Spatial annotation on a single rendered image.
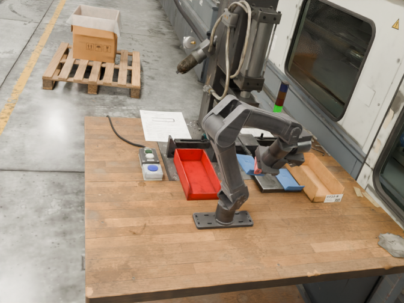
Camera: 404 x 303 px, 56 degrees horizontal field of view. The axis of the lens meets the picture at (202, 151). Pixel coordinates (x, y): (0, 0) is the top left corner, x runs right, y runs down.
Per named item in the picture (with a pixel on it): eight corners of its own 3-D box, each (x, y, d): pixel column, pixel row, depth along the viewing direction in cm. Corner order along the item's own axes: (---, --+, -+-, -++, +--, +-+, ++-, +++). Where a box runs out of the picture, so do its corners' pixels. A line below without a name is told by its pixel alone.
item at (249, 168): (247, 176, 135) (250, 169, 133) (234, 154, 147) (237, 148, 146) (265, 178, 137) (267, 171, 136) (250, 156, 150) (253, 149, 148)
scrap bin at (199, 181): (186, 200, 133) (189, 187, 130) (173, 161, 154) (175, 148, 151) (219, 199, 137) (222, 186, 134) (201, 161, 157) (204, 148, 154)
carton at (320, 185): (311, 204, 146) (317, 187, 142) (283, 167, 166) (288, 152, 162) (339, 203, 150) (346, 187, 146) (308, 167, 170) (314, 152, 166)
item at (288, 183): (286, 192, 145) (288, 186, 143) (270, 169, 157) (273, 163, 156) (302, 192, 147) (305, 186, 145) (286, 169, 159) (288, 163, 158)
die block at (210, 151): (211, 162, 158) (214, 146, 154) (205, 149, 166) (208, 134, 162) (255, 162, 164) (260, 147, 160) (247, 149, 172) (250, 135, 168)
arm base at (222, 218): (195, 196, 123) (201, 210, 118) (252, 194, 129) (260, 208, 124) (192, 214, 127) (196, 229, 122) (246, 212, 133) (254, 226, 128)
